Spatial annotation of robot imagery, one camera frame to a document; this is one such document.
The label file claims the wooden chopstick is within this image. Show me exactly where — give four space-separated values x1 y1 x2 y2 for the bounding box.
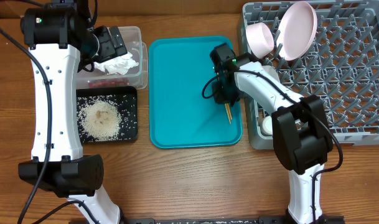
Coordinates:
226 103 233 121
225 103 232 124

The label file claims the white napkin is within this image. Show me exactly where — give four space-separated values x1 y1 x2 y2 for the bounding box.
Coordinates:
94 52 139 75

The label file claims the red snack wrapper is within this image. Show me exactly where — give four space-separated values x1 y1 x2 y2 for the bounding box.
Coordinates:
88 78 130 88

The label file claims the grey bowl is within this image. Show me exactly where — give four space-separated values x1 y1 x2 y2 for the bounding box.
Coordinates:
263 65 280 82

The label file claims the small white cup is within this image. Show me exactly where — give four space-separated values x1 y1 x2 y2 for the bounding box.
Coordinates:
260 116 273 136

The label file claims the white bowl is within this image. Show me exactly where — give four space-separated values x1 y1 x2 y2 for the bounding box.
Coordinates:
245 22 274 58

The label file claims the white rice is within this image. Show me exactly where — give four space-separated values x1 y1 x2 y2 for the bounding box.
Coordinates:
77 95 138 141

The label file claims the large white plate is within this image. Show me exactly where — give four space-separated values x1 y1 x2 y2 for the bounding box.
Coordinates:
276 1 317 61

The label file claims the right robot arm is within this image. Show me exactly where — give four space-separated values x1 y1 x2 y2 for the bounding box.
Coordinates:
208 44 335 223

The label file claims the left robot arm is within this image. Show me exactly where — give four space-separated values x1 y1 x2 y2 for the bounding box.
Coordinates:
18 1 127 223

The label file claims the clear plastic bin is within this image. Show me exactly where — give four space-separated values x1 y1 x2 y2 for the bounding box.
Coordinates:
76 26 148 90

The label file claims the teal serving tray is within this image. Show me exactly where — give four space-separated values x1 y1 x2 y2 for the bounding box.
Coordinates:
148 35 243 149

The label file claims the black tray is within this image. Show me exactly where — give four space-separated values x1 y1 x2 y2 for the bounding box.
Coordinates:
76 86 139 144

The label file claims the grey dish rack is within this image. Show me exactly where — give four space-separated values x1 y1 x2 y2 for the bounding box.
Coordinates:
238 0 379 150

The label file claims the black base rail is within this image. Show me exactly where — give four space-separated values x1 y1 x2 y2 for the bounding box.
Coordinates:
123 215 345 224

